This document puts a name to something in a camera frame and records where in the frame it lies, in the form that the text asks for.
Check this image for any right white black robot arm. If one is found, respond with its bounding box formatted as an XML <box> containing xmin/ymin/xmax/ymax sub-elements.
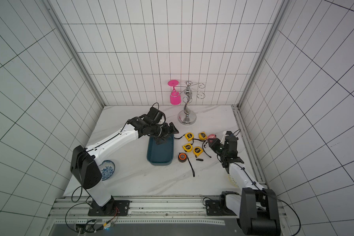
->
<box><xmin>206</xmin><ymin>131</ymin><xmax>286</xmax><ymax>236</ymax></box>

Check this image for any pink wine glass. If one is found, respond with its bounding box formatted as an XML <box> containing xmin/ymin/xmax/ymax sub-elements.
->
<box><xmin>168</xmin><ymin>80</ymin><xmax>182</xmax><ymax>105</ymax></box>

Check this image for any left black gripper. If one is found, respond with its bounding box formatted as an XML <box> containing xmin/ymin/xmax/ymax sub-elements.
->
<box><xmin>149</xmin><ymin>122</ymin><xmax>179</xmax><ymax>146</ymax></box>

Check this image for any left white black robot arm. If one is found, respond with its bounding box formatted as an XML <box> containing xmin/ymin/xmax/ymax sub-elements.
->
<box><xmin>70</xmin><ymin>107</ymin><xmax>179</xmax><ymax>216</ymax></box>

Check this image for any chrome glass holder stand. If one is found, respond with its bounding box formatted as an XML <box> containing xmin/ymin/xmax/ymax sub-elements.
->
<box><xmin>178</xmin><ymin>81</ymin><xmax>206</xmax><ymax>125</ymax></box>

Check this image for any blue white patterned plate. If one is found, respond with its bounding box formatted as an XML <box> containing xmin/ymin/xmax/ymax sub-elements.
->
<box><xmin>98</xmin><ymin>160</ymin><xmax>116</xmax><ymax>181</ymax></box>

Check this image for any yellow white patterned plate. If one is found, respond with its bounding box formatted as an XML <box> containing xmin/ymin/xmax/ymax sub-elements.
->
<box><xmin>228</xmin><ymin>174</ymin><xmax>239</xmax><ymax>188</ymax></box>

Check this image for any aluminium mounting rail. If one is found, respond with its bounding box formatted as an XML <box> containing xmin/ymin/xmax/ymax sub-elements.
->
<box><xmin>47</xmin><ymin>196</ymin><xmax>237</xmax><ymax>229</ymax></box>

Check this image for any yellow tape measure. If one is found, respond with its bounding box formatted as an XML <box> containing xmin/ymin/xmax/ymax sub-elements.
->
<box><xmin>193</xmin><ymin>147</ymin><xmax>204</xmax><ymax>161</ymax></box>
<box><xmin>198</xmin><ymin>132</ymin><xmax>207</xmax><ymax>141</ymax></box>
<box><xmin>175</xmin><ymin>132</ymin><xmax>194</xmax><ymax>142</ymax></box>
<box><xmin>183</xmin><ymin>143</ymin><xmax>193</xmax><ymax>152</ymax></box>

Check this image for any orange black tape measure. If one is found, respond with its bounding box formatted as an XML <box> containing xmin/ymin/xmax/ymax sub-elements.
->
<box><xmin>178</xmin><ymin>152</ymin><xmax>195</xmax><ymax>177</ymax></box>

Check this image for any teal plastic storage box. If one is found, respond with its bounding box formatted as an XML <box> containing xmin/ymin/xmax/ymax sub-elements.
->
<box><xmin>147</xmin><ymin>135</ymin><xmax>174</xmax><ymax>166</ymax></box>

